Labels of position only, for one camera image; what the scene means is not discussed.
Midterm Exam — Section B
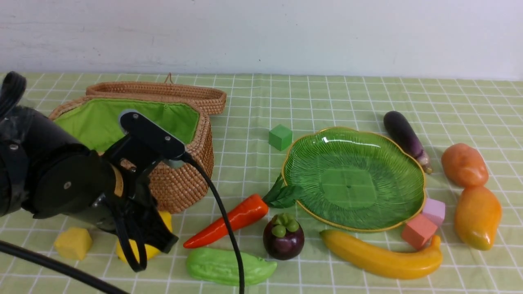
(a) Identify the woven rattan basket green lining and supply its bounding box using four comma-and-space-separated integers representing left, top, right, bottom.
48, 96, 215, 215

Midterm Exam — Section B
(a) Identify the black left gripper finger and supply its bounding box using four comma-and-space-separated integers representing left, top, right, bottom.
139, 208, 178, 254

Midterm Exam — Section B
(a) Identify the salmon foam cube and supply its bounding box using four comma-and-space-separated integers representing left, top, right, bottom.
400, 214, 438, 250

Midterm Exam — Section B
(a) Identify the orange toy mango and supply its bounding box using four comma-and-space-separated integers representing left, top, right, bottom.
454, 186, 503, 251

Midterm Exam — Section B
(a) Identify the purple toy mangosteen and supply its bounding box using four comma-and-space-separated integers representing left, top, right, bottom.
263, 213, 305, 261

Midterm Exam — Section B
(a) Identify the woven rattan basket lid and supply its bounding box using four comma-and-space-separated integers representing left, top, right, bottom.
86, 74, 227, 115

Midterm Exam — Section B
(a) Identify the yellow toy lemon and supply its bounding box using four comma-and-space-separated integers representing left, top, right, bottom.
115, 211, 172, 263

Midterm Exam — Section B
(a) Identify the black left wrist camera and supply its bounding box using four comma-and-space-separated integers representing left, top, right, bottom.
118, 109, 187, 169

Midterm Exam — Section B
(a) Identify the purple toy eggplant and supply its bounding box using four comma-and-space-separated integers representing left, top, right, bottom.
383, 111, 433, 174

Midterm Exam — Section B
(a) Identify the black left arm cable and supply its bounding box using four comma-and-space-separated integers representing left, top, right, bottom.
0, 153, 246, 294

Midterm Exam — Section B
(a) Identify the pink foam cube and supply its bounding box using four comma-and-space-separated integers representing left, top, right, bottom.
422, 198, 446, 227

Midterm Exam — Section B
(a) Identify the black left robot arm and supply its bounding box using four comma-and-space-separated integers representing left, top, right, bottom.
1, 72, 185, 253

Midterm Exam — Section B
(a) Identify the orange toy carrot with leaves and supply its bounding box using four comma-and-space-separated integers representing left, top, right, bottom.
183, 175, 303, 249

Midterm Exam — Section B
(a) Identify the green foam cube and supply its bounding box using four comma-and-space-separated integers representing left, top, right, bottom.
268, 124, 293, 151

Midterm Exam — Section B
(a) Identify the green toy bitter gourd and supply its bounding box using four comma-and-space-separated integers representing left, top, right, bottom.
186, 247, 277, 286

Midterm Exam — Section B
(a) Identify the yellow toy banana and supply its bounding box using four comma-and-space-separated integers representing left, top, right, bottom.
320, 229, 443, 280

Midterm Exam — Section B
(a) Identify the yellow foam hexagon block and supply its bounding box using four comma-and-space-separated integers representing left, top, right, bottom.
54, 227, 93, 261

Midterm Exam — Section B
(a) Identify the green checkered tablecloth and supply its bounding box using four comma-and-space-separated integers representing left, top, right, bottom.
1, 73, 523, 294

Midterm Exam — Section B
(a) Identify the brown toy potato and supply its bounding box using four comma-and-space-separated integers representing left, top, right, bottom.
441, 143, 489, 188

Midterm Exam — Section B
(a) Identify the green leaf-shaped glass plate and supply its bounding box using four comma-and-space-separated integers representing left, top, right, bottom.
281, 127, 427, 232

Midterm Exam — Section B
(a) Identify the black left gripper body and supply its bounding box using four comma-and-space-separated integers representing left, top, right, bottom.
62, 135, 161, 239

